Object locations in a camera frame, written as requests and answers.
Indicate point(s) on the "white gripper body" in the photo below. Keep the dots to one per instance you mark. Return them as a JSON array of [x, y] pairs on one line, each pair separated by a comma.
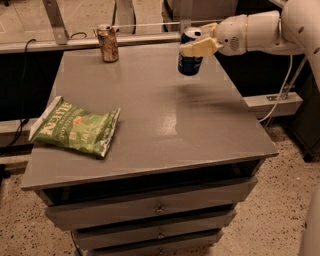
[[230, 35]]

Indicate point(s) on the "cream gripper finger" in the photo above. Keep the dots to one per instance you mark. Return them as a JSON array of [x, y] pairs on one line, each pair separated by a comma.
[[209, 30], [200, 48]]

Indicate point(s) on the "blue pepsi can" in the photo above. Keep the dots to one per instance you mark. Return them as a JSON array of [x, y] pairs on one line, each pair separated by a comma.
[[189, 66]]

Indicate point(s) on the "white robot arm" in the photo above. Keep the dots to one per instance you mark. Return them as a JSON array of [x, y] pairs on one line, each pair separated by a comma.
[[292, 31]]

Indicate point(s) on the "orange soda can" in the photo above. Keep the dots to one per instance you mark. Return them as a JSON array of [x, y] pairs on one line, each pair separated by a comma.
[[108, 43]]

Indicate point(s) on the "green jalapeno chip bag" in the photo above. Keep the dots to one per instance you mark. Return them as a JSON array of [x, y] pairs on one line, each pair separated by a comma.
[[66, 125]]

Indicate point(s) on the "metal railing bar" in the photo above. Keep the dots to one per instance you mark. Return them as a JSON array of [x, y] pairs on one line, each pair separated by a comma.
[[88, 43]]

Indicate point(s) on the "top grey drawer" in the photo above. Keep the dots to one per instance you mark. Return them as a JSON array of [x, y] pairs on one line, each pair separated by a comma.
[[150, 204]]

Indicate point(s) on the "grey drawer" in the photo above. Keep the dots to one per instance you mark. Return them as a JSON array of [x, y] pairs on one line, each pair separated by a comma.
[[161, 246], [150, 204], [153, 228]]

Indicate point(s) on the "middle grey drawer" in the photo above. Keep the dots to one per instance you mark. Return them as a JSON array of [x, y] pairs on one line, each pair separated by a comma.
[[153, 228]]

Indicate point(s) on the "bottom grey drawer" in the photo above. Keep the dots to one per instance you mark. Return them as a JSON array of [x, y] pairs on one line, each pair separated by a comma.
[[161, 246]]

